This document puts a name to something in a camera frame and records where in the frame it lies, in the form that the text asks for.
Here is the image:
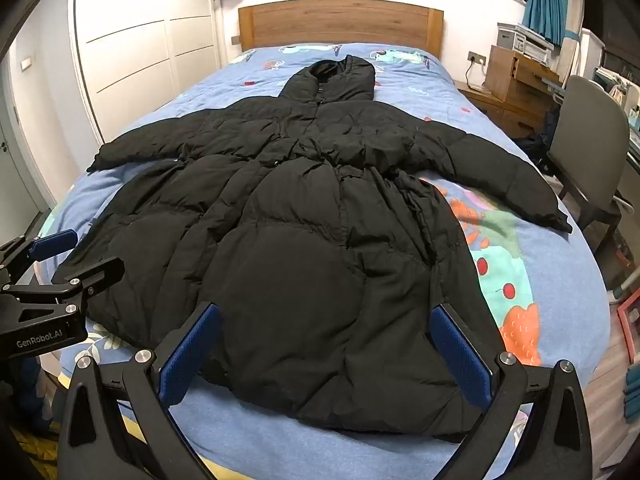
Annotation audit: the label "grey chair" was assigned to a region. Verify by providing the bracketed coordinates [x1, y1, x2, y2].
[537, 75, 632, 235]

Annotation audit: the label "black power cable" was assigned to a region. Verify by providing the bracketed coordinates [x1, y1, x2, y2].
[464, 60, 490, 92]

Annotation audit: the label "black hooded puffer coat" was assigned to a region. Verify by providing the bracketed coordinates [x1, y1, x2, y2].
[51, 55, 573, 443]

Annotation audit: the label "yellow cloth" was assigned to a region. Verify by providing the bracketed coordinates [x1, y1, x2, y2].
[10, 422, 68, 480]

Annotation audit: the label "teal curtain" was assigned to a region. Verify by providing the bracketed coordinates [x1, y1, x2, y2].
[522, 0, 581, 46]

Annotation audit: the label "grey printer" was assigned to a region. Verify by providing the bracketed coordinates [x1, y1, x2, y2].
[496, 22, 555, 57]

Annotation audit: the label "bed with blue patterned sheet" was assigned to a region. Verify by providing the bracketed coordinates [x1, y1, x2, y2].
[37, 42, 613, 480]

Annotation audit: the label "wooden nightstand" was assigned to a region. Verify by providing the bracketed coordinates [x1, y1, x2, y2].
[457, 80, 547, 140]

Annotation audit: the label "wooden desktop drawer box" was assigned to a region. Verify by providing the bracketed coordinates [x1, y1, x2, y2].
[485, 45, 561, 107]

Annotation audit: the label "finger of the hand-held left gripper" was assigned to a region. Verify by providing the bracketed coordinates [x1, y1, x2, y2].
[2, 257, 126, 311]
[0, 229, 79, 281]

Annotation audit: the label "dark blue bag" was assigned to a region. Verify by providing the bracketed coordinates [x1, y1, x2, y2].
[519, 110, 561, 177]

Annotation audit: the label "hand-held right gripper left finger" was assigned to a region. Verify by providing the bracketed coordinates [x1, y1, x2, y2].
[59, 302, 223, 480]

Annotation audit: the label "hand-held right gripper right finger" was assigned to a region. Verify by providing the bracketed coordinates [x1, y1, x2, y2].
[429, 301, 594, 480]

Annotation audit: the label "wooden headboard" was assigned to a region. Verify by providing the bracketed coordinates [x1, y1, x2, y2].
[238, 0, 445, 58]

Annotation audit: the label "white wardrobe doors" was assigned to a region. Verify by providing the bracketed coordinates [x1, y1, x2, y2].
[70, 0, 217, 128]

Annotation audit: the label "red frame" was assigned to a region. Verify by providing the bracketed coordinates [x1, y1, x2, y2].
[617, 290, 640, 352]

